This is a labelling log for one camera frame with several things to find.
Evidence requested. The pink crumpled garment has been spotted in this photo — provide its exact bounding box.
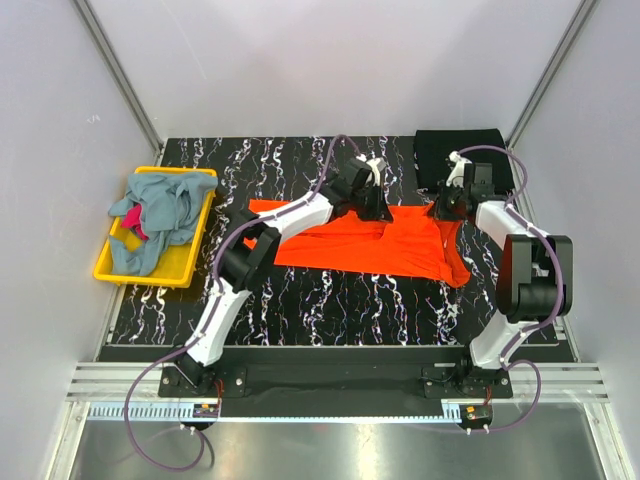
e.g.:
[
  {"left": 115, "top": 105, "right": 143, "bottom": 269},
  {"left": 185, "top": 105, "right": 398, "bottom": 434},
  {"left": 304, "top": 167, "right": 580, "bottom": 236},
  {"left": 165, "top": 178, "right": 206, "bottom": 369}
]
[{"left": 121, "top": 204, "right": 149, "bottom": 241}]

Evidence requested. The grey-blue crumpled t-shirt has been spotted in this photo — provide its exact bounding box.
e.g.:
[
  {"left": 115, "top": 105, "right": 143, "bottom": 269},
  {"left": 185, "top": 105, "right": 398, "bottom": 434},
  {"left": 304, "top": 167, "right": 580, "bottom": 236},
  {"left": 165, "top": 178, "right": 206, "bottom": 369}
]
[{"left": 108, "top": 171, "right": 218, "bottom": 276}]

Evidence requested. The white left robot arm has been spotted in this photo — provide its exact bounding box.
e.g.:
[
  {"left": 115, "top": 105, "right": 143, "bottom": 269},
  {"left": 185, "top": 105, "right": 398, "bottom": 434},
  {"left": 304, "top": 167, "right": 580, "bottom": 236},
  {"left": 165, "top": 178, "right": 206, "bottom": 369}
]
[{"left": 174, "top": 179, "right": 393, "bottom": 396}]

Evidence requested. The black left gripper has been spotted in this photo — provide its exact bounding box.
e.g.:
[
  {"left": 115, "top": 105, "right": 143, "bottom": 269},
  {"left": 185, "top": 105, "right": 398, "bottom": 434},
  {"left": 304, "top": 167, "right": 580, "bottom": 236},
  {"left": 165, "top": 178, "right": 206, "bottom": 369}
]
[{"left": 349, "top": 181, "right": 392, "bottom": 223}]

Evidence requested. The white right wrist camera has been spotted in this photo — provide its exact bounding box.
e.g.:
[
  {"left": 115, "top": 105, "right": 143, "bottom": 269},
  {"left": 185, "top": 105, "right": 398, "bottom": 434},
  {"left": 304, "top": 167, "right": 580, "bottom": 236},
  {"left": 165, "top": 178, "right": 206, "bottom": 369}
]
[{"left": 445, "top": 151, "right": 495, "bottom": 196}]

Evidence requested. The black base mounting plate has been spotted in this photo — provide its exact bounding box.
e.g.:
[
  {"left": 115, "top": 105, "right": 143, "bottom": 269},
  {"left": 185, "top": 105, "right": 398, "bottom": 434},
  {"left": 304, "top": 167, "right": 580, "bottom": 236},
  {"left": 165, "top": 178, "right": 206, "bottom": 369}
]
[{"left": 159, "top": 346, "right": 513, "bottom": 413}]

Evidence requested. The yellow plastic bin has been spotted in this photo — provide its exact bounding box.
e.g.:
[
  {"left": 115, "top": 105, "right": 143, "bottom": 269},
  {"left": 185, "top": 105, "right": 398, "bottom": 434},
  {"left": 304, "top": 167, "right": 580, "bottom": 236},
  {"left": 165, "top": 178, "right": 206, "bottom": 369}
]
[{"left": 93, "top": 167, "right": 218, "bottom": 288}]

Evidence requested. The aluminium frame rail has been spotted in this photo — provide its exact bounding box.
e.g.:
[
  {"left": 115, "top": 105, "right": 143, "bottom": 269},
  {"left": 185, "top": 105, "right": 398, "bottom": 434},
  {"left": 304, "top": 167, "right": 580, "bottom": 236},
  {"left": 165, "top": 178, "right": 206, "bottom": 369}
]
[{"left": 88, "top": 400, "right": 462, "bottom": 424}]

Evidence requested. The folded black t-shirt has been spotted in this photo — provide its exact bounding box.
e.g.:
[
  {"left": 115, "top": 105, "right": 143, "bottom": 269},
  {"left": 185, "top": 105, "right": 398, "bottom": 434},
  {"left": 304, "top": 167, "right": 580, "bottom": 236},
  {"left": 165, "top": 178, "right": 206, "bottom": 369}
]
[{"left": 414, "top": 129, "right": 514, "bottom": 194}]

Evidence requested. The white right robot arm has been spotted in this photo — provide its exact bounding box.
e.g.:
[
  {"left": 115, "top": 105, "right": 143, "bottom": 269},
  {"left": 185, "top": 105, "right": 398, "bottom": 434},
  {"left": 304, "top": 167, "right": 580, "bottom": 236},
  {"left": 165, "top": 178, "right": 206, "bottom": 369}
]
[{"left": 429, "top": 184, "right": 573, "bottom": 397}]

